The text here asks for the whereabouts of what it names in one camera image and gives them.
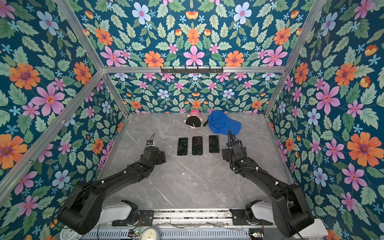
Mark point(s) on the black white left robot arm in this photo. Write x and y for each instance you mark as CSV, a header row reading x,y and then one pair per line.
x,y
82,210

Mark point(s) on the pink phone case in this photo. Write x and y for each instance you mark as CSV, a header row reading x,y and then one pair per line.
x,y
214,151

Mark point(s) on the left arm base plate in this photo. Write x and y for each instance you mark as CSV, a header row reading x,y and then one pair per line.
x,y
136,218

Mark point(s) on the round timer gauge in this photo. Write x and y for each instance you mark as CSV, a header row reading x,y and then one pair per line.
x,y
150,233

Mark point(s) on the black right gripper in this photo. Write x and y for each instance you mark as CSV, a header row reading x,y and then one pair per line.
x,y
225,154

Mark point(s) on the white rectangular box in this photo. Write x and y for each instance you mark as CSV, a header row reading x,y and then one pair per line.
x,y
315,230

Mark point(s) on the white vented strip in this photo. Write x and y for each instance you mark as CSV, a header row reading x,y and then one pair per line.
x,y
170,234

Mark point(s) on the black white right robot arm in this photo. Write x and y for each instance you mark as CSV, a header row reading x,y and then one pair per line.
x,y
290,211

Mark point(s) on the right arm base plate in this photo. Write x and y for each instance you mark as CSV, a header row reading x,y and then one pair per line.
x,y
239,218

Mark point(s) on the blue baseball cap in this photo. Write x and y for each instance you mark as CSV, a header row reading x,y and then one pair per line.
x,y
220,123

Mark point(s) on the black hook rail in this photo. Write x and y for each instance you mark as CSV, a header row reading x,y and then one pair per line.
x,y
192,70

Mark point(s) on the white round clock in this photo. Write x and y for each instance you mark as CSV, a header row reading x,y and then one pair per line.
x,y
67,234

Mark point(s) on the light blue phone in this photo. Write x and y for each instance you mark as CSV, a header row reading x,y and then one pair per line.
x,y
182,154

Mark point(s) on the plush doll pink striped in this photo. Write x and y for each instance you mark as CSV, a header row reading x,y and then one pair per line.
x,y
194,119

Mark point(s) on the aluminium front rail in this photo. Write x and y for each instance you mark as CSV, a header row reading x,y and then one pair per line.
x,y
189,217

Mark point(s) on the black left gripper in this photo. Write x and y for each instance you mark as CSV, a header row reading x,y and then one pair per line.
x,y
161,157

